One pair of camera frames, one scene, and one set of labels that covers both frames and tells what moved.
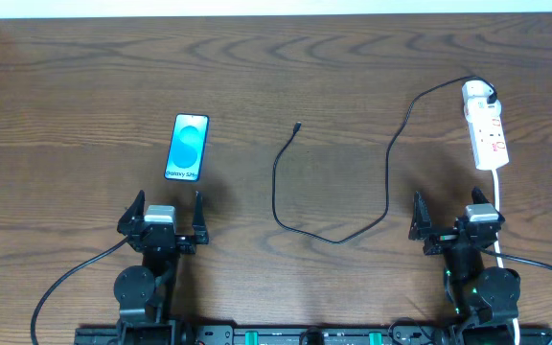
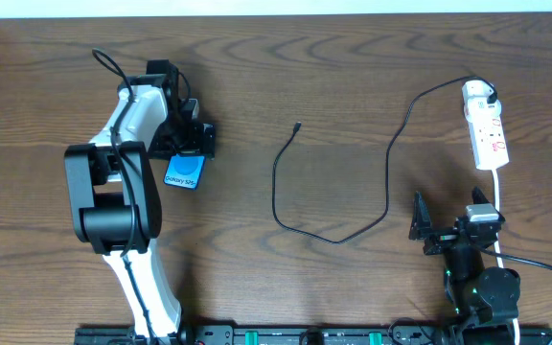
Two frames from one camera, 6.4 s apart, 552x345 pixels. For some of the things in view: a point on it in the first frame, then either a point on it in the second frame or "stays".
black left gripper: x=162 y=238 to x=201 y=141
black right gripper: x=453 y=241 stays
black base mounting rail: x=219 y=334 stays
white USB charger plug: x=475 y=94 stays
